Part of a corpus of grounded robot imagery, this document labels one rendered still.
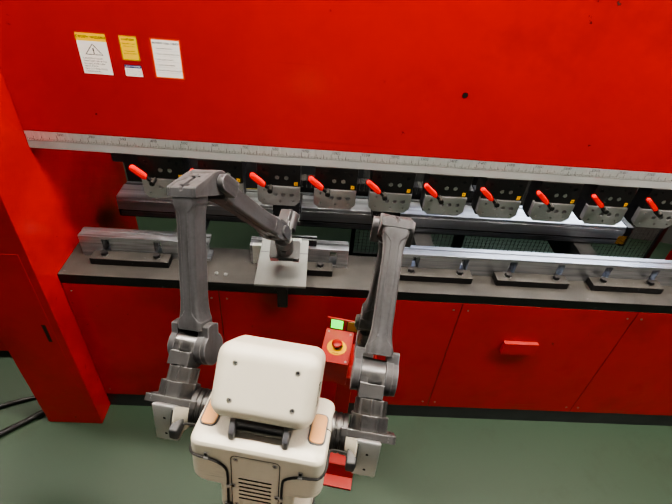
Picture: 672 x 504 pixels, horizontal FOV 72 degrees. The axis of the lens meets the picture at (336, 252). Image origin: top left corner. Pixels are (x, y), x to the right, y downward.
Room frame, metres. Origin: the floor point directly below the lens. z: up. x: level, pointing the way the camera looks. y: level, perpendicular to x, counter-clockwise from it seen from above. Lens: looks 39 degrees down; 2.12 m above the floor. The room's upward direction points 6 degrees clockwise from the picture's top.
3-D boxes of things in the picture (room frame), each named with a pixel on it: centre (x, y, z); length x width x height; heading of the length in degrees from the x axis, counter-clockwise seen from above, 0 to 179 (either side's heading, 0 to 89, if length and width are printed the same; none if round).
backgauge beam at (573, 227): (1.77, -0.18, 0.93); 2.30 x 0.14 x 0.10; 94
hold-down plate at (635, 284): (1.48, -1.20, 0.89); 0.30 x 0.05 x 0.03; 94
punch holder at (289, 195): (1.44, 0.23, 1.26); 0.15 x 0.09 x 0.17; 94
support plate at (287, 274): (1.30, 0.19, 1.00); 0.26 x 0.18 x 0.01; 4
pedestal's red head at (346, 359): (1.10, -0.08, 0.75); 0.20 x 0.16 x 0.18; 84
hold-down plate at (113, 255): (1.35, 0.80, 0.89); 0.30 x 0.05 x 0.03; 94
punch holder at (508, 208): (1.49, -0.57, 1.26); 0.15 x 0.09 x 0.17; 94
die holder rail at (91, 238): (1.41, 0.75, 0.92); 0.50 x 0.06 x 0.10; 94
